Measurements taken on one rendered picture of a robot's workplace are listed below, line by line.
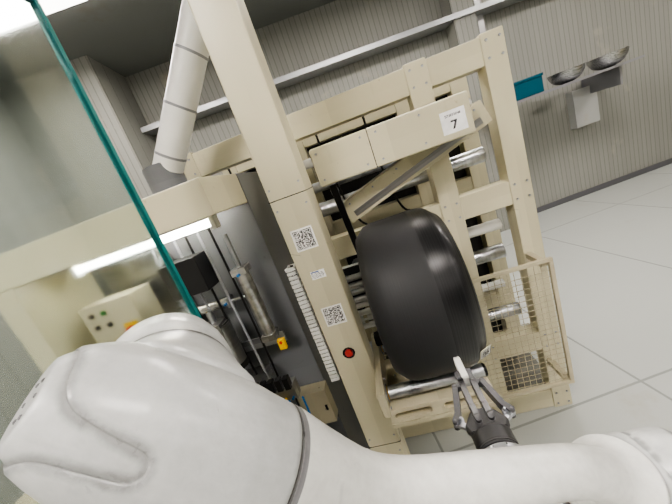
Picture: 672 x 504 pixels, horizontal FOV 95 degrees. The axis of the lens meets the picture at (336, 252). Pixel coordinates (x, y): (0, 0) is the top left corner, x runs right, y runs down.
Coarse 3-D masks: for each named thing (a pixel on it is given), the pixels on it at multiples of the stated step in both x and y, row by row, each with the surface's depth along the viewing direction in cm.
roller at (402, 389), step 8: (472, 368) 103; (480, 368) 102; (440, 376) 105; (448, 376) 104; (480, 376) 102; (400, 384) 108; (408, 384) 107; (416, 384) 106; (424, 384) 105; (432, 384) 104; (440, 384) 104; (448, 384) 104; (392, 392) 107; (400, 392) 106; (408, 392) 106; (416, 392) 106
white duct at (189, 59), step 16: (192, 16) 109; (176, 32) 113; (192, 32) 111; (176, 48) 113; (192, 48) 113; (176, 64) 114; (192, 64) 115; (176, 80) 115; (192, 80) 117; (176, 96) 117; (192, 96) 120; (176, 112) 119; (192, 112) 122; (160, 128) 122; (176, 128) 121; (192, 128) 127; (160, 144) 123; (176, 144) 123; (160, 160) 124; (176, 160) 126
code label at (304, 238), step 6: (300, 228) 100; (306, 228) 100; (294, 234) 101; (300, 234) 100; (306, 234) 100; (312, 234) 100; (294, 240) 101; (300, 240) 101; (306, 240) 101; (312, 240) 101; (300, 246) 102; (306, 246) 101; (312, 246) 101
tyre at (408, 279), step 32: (384, 224) 101; (416, 224) 94; (384, 256) 90; (416, 256) 87; (448, 256) 86; (384, 288) 87; (416, 288) 85; (448, 288) 83; (384, 320) 87; (416, 320) 85; (448, 320) 84; (480, 320) 86; (416, 352) 87; (448, 352) 87
